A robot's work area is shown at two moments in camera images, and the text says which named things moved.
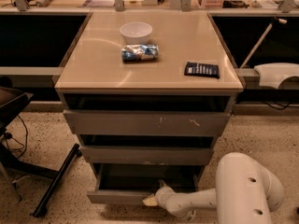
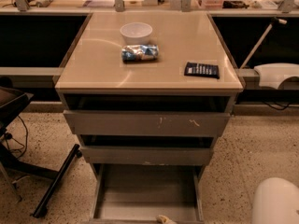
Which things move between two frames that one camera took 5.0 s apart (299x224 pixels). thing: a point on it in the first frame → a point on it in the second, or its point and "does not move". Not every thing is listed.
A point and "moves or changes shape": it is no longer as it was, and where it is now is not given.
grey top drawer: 147,122 does not move
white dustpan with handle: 271,75 does not move
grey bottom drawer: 132,183 moves or changes shape
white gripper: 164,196 → 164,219
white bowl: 136,33 does not move
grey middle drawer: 148,155 does not move
